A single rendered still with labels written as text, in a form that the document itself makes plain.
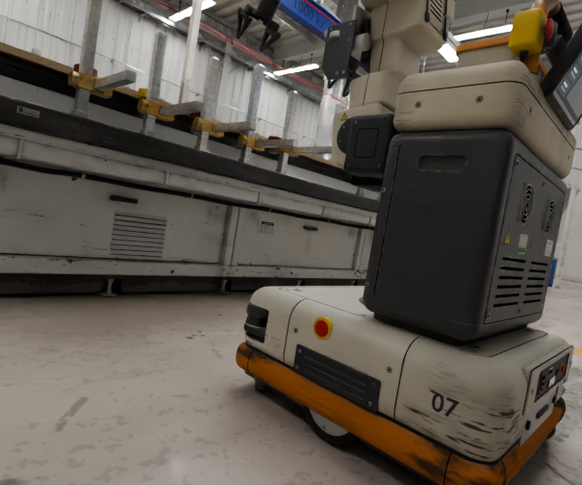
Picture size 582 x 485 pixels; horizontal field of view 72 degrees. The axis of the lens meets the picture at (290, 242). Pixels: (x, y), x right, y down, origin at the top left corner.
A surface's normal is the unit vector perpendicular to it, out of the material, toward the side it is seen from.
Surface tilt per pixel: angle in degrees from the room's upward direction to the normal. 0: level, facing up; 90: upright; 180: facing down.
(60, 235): 89
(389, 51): 90
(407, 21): 90
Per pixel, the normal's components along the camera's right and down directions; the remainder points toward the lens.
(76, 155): 0.71, 0.15
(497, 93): -0.69, -0.07
